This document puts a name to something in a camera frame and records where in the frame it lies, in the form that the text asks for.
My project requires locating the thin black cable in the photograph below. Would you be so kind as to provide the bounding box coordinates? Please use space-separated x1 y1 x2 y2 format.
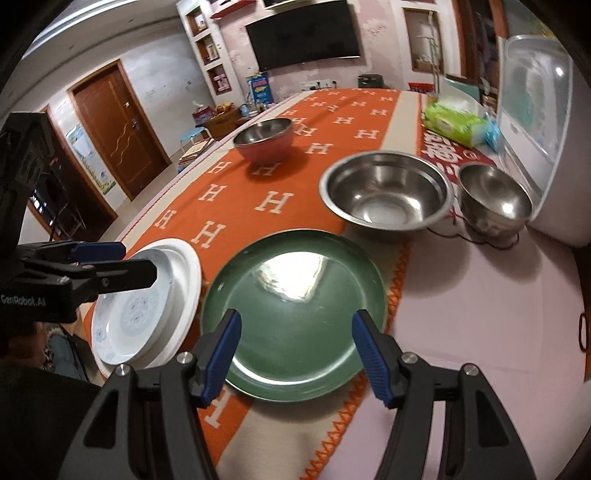
425 212 522 252

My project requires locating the green wet wipes pack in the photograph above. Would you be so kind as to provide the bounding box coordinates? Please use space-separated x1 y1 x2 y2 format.
422 102 490 148

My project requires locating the pale pink tablecloth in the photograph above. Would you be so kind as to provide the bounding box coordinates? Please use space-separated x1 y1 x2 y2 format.
295 88 591 480

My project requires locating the green plate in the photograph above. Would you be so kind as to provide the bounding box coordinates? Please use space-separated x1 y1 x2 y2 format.
200 229 387 403

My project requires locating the white countertop sterilizer cabinet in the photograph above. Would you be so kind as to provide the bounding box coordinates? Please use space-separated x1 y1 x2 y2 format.
496 33 591 245

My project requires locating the stack of books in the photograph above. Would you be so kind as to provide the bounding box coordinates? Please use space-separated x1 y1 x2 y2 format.
178 138 218 167

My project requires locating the blue printed box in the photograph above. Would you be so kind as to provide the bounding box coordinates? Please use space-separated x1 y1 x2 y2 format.
246 75 275 104

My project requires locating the tall wall niche shelf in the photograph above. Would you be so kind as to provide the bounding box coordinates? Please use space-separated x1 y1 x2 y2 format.
402 7 446 75

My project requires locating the blue packet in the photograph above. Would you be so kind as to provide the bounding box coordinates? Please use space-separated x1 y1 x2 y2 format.
484 119 503 151

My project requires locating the red printed mat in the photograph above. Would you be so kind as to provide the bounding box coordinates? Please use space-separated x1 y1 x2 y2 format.
418 129 499 185

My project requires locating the wall niche shelf unit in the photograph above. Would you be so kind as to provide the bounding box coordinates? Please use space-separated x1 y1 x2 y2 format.
178 0 232 95

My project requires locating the brown wooden door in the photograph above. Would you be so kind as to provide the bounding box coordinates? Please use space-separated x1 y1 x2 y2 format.
67 60 171 201

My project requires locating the pink steel bowl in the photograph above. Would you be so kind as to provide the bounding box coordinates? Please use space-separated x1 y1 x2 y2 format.
232 117 294 163

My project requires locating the black television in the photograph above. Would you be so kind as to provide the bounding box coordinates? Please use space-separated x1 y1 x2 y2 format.
245 0 362 72

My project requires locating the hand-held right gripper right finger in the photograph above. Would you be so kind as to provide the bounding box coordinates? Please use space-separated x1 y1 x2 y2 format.
352 309 539 480

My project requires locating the round blue and white stool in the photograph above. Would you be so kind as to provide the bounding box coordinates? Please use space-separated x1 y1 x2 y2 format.
180 129 211 148

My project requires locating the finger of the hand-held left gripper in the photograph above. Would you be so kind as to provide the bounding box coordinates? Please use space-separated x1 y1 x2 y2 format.
21 258 158 301
18 241 127 268

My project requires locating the wall poster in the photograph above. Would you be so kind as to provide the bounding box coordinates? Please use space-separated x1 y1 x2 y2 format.
65 122 118 197

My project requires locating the small steel bowl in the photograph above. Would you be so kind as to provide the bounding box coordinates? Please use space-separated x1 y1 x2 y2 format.
457 162 534 241

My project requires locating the blue and white porcelain plate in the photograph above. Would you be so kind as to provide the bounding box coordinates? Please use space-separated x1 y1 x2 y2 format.
91 248 175 363

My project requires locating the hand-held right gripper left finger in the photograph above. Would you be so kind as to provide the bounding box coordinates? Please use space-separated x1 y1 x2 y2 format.
60 308 243 480

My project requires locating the large steel bowl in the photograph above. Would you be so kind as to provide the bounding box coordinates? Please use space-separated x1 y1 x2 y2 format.
318 151 454 241

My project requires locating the orange patterned table cloth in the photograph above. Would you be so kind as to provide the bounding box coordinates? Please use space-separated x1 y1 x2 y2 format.
76 88 416 480

